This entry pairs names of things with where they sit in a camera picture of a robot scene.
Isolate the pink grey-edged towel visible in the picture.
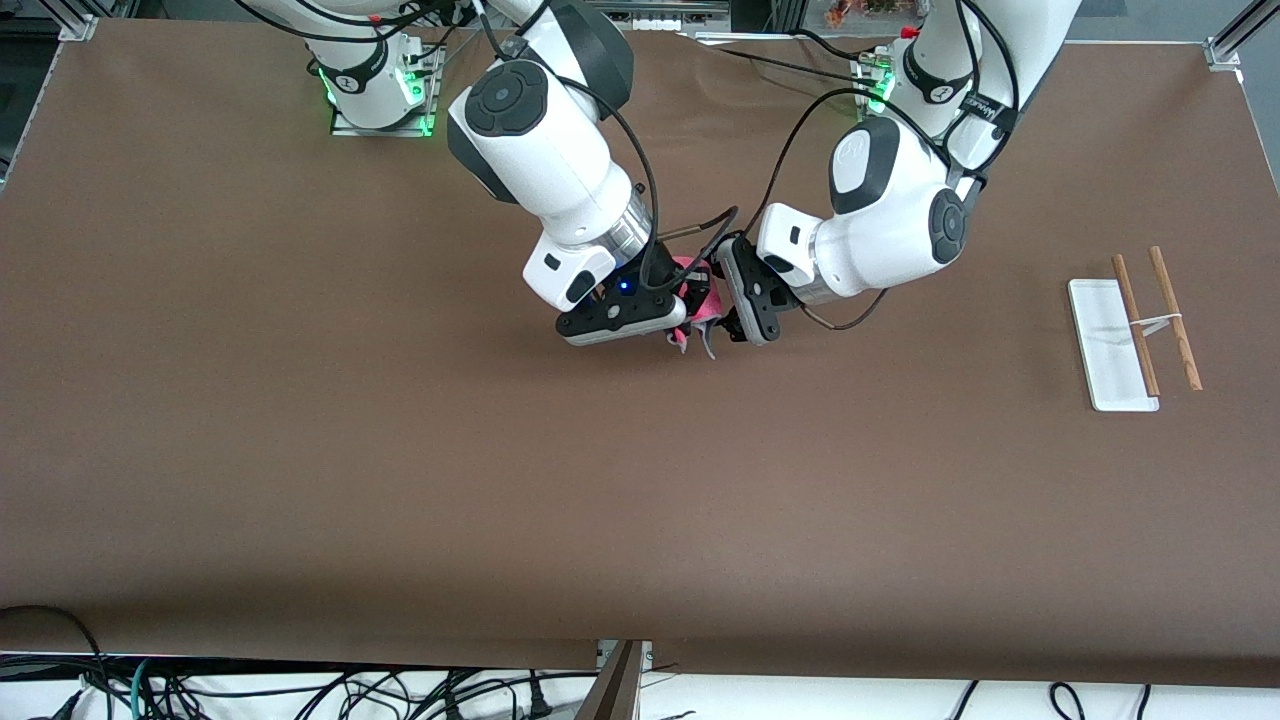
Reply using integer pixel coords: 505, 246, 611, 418
668, 256, 725, 360

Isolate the white rack with wooden bars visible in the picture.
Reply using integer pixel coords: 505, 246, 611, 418
1068, 246, 1204, 413

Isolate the grey power strip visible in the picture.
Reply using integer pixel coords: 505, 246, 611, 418
600, 0, 732, 32

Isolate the orange background item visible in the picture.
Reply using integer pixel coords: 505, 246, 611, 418
825, 0, 926, 27

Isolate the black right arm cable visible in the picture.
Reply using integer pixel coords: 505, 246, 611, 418
472, 0, 743, 297

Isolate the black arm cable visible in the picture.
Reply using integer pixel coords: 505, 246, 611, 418
740, 0, 1023, 332
472, 0, 743, 297

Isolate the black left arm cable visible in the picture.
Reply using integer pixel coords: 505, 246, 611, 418
740, 0, 1023, 332

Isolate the black cable on table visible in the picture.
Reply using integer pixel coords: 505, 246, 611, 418
690, 28, 893, 87

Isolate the black tangled cable bundle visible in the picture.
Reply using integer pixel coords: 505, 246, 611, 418
60, 665, 601, 720

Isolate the aluminium frame profile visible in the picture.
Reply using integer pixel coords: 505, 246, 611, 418
55, 0, 101, 43
1204, 0, 1280, 73

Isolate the black looped floor cable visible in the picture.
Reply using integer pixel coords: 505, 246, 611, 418
0, 604, 109, 720

